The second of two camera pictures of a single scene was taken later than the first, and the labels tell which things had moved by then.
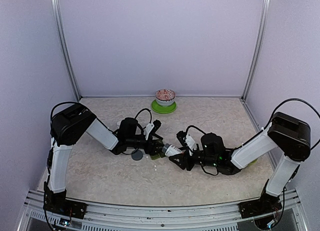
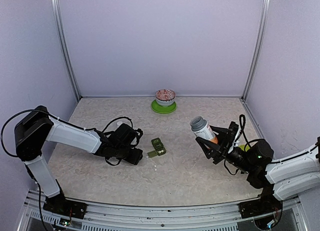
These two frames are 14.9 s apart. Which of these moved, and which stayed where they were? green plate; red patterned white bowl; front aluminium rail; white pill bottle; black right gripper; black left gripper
Moved: black right gripper; white pill bottle; black left gripper
Stayed: red patterned white bowl; front aluminium rail; green plate
